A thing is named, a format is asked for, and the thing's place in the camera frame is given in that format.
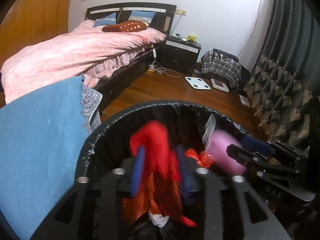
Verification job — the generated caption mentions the grey quilted pad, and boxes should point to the grey quilted pad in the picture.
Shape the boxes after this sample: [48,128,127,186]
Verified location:
[81,82,103,134]

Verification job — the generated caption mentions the wooden wardrobe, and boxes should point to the wooden wardrobe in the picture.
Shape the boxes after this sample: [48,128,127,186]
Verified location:
[0,0,75,68]

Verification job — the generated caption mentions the white bathroom scale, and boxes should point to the white bathroom scale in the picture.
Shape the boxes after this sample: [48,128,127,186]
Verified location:
[185,76,210,90]

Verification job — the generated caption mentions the blue table cloth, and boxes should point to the blue table cloth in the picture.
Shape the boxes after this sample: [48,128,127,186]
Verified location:
[0,76,97,240]

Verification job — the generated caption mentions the red plastic wrapper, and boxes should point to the red plastic wrapper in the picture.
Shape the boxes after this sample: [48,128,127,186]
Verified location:
[185,148,215,169]

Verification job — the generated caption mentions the pink face mask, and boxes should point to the pink face mask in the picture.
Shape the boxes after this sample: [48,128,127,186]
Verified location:
[206,129,248,177]

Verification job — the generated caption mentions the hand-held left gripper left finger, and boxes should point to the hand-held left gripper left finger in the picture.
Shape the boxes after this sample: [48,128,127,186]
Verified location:
[31,145,147,240]

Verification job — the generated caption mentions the black trash bin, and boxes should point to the black trash bin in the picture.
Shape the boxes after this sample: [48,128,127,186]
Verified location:
[75,100,265,240]

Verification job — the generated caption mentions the white packet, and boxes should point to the white packet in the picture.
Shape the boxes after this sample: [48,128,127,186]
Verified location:
[202,113,217,150]

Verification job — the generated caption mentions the dark nightstand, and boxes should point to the dark nightstand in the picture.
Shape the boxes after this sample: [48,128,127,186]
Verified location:
[161,35,202,74]

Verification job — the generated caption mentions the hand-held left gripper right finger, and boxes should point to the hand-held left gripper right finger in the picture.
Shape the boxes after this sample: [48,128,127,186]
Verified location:
[175,144,292,240]

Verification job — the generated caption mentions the plaid bag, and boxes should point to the plaid bag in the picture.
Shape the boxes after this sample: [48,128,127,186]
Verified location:
[201,50,242,88]

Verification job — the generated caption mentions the brown dotted pillow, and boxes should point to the brown dotted pillow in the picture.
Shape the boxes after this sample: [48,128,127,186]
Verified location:
[102,21,149,33]

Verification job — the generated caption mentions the bed with pink blanket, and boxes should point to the bed with pink blanket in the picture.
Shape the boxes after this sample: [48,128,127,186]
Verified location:
[0,20,167,104]

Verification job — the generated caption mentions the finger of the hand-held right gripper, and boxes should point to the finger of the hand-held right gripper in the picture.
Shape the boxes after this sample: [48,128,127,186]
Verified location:
[243,137,308,158]
[227,144,299,178]

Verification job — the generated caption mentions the black case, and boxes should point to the black case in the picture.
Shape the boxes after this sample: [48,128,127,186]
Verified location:
[240,66,252,85]

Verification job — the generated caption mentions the blue pillow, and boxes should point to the blue pillow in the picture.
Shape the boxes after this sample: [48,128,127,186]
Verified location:
[92,12,117,27]
[128,10,157,22]

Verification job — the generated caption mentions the dark patterned curtain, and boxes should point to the dark patterned curtain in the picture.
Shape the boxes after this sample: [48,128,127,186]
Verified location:
[242,0,320,155]

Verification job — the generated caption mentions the scale with dark display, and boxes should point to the scale with dark display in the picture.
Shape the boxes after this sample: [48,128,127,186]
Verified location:
[210,78,229,92]

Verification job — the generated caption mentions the white floor cable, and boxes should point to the white floor cable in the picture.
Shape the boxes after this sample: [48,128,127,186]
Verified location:
[154,62,181,78]

